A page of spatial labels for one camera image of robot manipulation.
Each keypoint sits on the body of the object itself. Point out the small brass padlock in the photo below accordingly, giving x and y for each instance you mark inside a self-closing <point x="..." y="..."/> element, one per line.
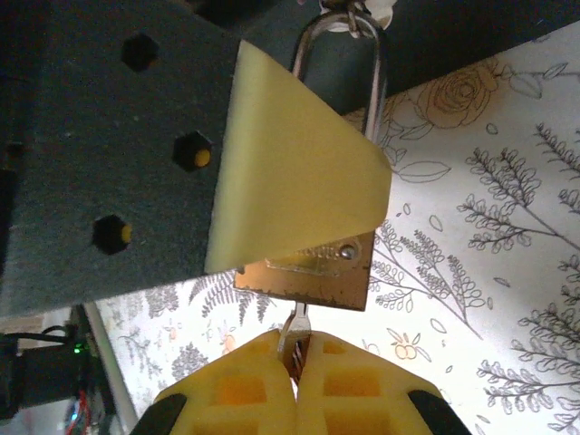
<point x="317" y="290"/>

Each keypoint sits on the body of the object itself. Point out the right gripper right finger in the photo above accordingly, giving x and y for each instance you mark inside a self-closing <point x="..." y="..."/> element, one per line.
<point x="362" y="394"/>

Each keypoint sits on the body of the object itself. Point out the small silver key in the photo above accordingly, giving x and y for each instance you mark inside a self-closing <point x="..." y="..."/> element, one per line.
<point x="294" y="326"/>

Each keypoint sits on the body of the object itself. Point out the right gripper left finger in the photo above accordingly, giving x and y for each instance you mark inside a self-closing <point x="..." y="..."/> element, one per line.
<point x="235" y="394"/>

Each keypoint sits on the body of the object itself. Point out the long aluminium base rail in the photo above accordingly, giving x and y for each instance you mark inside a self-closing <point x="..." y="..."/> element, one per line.
<point x="109" y="362"/>

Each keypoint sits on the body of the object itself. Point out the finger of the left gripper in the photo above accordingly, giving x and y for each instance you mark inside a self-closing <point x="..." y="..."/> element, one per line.
<point x="113" y="136"/>

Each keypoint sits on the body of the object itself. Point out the floral patterned tablecloth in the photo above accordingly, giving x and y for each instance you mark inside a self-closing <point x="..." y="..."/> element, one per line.
<point x="498" y="272"/>

